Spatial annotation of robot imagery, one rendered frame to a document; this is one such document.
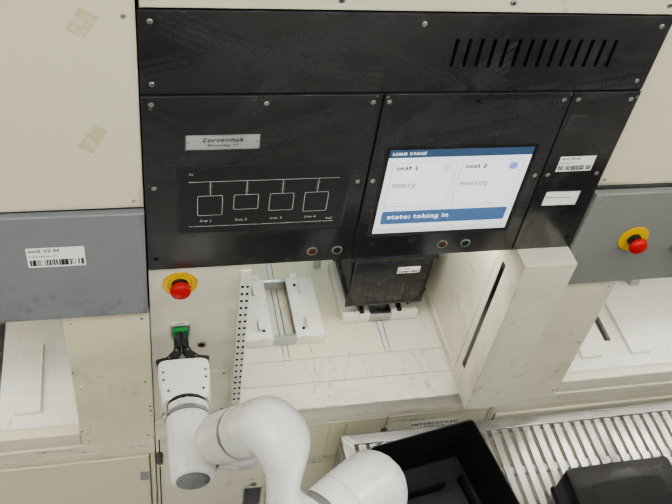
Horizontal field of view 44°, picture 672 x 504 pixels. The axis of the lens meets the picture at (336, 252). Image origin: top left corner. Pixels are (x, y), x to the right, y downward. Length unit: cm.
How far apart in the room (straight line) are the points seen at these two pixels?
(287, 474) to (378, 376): 99
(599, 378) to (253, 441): 131
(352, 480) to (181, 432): 47
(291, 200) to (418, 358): 83
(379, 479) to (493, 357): 82
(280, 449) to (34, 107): 64
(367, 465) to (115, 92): 68
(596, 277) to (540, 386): 44
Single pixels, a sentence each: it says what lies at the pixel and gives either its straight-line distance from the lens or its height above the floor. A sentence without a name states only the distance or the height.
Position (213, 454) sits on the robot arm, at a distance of 142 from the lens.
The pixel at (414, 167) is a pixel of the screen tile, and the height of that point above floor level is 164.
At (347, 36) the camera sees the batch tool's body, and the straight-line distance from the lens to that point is 135.
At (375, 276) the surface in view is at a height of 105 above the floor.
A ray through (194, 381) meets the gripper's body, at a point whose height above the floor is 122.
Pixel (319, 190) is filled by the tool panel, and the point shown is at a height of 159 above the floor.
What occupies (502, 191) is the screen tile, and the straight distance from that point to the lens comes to 166.
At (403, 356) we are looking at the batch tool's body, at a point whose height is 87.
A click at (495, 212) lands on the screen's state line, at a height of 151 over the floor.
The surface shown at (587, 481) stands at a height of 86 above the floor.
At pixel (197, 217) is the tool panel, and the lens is 154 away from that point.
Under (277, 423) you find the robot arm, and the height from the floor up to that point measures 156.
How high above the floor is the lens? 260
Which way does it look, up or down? 45 degrees down
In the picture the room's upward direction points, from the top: 11 degrees clockwise
